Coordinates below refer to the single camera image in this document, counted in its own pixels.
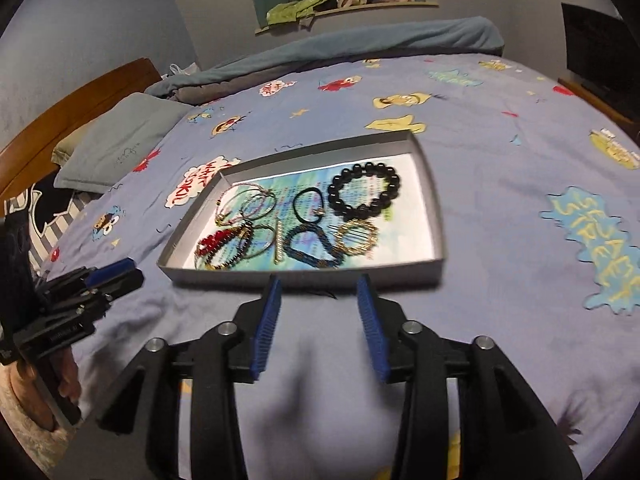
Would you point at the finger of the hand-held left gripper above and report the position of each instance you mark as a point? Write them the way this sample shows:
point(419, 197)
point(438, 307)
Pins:
point(120, 284)
point(112, 269)

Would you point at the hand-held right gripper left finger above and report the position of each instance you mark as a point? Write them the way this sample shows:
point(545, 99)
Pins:
point(265, 330)

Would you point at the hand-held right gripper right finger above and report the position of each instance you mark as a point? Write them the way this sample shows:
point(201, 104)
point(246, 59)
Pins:
point(375, 330)

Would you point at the grey shallow cardboard box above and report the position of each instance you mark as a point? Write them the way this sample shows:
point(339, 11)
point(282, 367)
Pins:
point(300, 277)

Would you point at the pearl and gold hair clip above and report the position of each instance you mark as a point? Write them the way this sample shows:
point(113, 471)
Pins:
point(278, 242)

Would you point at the silver hoop bangle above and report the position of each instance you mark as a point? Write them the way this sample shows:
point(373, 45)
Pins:
point(274, 200)

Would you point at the person's left hand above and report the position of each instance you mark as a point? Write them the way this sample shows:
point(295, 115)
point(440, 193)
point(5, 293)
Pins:
point(67, 375)

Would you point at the black and white striped pillow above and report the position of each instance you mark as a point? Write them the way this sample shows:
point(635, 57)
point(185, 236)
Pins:
point(50, 210)

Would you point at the printed paper sheet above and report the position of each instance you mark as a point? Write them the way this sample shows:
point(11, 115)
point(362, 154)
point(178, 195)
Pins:
point(400, 240)

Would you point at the grey-blue pillow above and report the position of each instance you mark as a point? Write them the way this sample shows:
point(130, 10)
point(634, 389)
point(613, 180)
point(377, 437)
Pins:
point(115, 140)

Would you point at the olive pillow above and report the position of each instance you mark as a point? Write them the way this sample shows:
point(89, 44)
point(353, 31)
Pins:
point(67, 147)

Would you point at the cartoon printed bed sheet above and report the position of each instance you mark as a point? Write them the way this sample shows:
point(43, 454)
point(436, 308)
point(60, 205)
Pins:
point(500, 285)

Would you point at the wooden headboard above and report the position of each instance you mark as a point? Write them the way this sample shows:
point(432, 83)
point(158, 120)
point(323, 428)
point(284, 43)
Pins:
point(75, 105)

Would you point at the grey folded blanket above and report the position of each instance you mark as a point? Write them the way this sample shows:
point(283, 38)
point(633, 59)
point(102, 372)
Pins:
point(200, 94)

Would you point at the white plastic bag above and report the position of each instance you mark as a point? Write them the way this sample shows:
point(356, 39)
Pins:
point(182, 71)

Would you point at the blue folded blanket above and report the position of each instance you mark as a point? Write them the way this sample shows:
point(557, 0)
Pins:
point(350, 40)

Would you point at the wooden television stand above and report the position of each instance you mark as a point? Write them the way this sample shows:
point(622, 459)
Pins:
point(580, 91)

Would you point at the green cloth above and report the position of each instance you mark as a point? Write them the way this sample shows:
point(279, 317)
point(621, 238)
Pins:
point(295, 8)

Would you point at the window sill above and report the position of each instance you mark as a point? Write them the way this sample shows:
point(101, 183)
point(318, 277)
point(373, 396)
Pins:
point(410, 6)

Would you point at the black television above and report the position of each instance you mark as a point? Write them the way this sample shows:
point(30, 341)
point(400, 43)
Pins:
point(600, 50)

